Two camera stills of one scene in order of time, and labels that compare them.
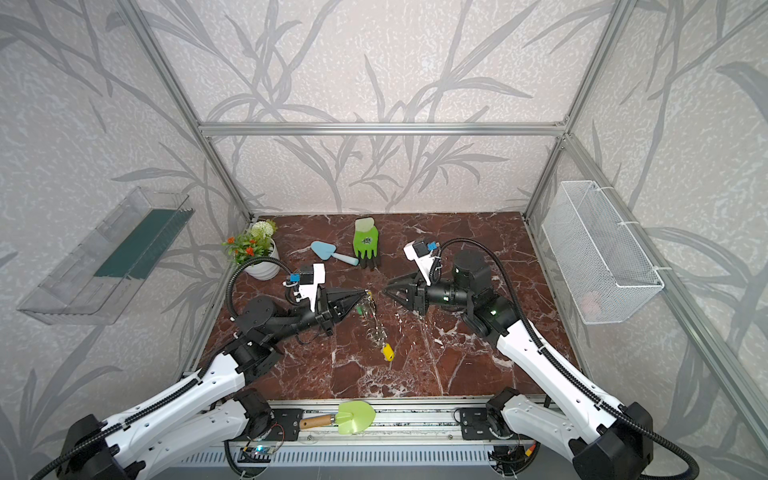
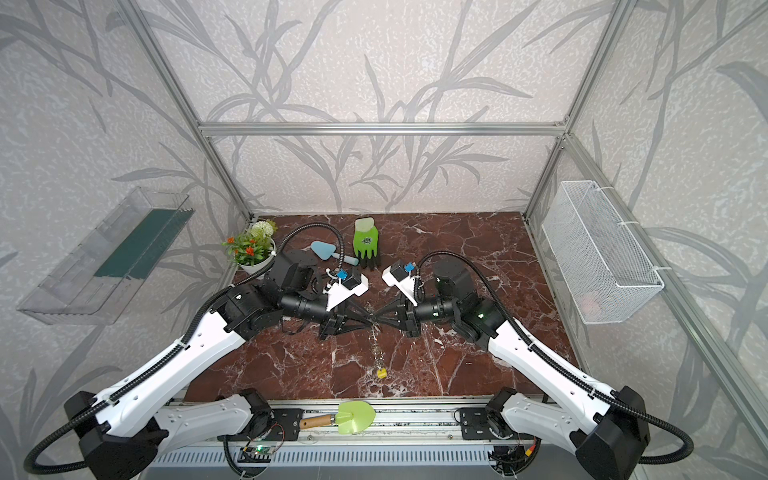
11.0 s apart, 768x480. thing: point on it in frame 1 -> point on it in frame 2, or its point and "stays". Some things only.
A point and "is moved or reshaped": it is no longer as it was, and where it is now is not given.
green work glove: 366,241 stays
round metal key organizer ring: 376,333 is moved or reshaped
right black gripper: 417,294 -> 409,318
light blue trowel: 324,251 stays
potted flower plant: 258,242 stays
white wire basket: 605,267 stays
